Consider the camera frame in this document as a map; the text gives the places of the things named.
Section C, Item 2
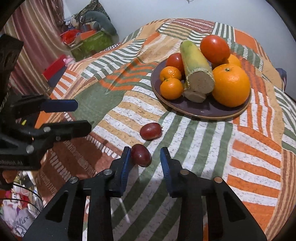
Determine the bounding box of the large red tomato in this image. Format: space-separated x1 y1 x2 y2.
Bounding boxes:
200 35 230 64

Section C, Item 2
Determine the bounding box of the striped maroon curtain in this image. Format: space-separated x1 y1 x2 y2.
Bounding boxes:
1 1 71 94

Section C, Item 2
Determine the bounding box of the green floral box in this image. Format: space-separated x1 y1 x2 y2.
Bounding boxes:
70 31 113 61

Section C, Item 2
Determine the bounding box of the blue bag beside bed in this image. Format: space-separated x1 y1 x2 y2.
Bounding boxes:
276 68 287 90

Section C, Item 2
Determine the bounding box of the small mandarin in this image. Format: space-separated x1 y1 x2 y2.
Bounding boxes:
159 66 182 82
159 78 184 100

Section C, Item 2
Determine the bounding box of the yellow sugarcane piece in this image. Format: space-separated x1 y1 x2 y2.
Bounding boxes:
180 40 215 94
183 81 206 103

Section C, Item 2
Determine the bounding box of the large orange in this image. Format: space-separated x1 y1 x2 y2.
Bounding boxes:
212 64 251 108
211 53 242 69

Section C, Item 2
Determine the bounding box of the yellow sugarcane piece front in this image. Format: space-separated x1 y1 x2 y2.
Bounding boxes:
180 40 215 94

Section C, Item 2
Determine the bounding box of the red and navy box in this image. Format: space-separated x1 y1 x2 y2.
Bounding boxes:
43 54 67 87

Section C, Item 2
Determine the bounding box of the camouflage pillow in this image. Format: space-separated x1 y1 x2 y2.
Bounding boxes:
73 0 110 20

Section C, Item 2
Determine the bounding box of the pink toy figure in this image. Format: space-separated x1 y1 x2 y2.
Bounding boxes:
63 56 76 67

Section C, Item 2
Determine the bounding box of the red plastic bag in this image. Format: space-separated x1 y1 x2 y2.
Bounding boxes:
60 29 81 45

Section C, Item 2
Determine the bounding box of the small red tomato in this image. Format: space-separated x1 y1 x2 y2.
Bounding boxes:
166 53 184 75

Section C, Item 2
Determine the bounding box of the dark red grape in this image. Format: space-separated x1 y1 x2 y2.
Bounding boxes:
131 144 152 167
139 123 162 141

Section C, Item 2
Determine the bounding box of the purple ceramic plate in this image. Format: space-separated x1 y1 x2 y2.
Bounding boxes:
151 60 251 121

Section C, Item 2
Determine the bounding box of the patchwork striped bedspread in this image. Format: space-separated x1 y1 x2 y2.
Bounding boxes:
34 19 295 240

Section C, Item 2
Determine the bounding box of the small mandarin front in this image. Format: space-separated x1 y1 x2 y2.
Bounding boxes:
159 78 184 100

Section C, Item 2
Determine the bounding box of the dark green cushion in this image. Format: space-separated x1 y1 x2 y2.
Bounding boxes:
80 11 117 36

